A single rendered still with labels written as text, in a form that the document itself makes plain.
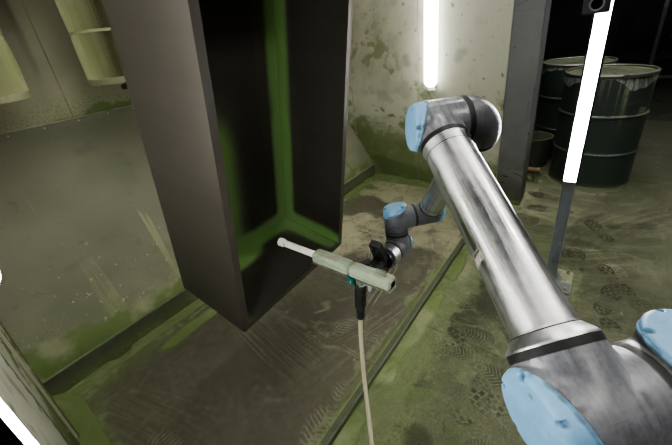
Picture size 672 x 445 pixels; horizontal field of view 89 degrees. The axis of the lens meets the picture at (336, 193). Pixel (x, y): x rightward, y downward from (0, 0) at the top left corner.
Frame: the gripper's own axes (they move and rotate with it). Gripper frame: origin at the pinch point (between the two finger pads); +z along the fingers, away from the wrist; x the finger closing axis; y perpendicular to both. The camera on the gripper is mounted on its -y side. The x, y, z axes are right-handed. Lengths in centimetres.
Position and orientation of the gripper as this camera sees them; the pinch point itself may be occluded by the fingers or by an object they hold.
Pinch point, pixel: (357, 280)
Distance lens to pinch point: 116.9
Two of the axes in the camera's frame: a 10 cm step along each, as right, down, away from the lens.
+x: -8.2, -2.0, 5.3
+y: 0.1, 9.3, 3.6
